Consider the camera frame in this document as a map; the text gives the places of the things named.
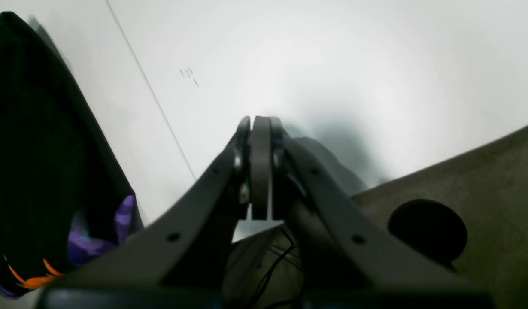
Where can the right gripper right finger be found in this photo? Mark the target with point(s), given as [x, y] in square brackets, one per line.
[387, 263]

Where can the black T-shirt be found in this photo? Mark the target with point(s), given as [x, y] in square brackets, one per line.
[64, 199]

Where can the black round floor object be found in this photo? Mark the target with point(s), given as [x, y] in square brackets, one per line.
[430, 228]

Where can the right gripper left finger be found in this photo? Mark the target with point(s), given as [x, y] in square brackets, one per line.
[189, 245]

